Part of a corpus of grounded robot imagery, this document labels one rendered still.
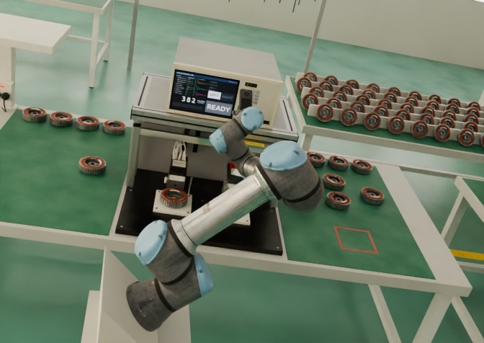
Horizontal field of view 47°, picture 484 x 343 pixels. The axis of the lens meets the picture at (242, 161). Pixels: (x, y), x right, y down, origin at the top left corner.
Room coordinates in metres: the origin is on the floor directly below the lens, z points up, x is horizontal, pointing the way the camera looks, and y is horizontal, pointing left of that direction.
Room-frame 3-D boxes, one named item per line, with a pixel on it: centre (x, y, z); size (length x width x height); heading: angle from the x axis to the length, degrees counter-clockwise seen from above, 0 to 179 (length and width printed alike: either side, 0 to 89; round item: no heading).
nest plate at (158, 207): (1.92, 0.24, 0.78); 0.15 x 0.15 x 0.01; 8
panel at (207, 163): (2.19, 0.15, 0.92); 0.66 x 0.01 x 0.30; 98
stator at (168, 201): (1.92, 0.24, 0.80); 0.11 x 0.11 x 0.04
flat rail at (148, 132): (2.03, 0.13, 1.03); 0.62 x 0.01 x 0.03; 98
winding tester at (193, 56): (2.26, 0.15, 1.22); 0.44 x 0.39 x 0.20; 98
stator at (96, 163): (2.08, 0.63, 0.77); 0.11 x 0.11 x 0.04
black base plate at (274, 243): (1.95, 0.12, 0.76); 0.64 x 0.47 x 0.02; 98
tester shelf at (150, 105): (2.25, 0.16, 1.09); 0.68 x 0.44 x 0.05; 98
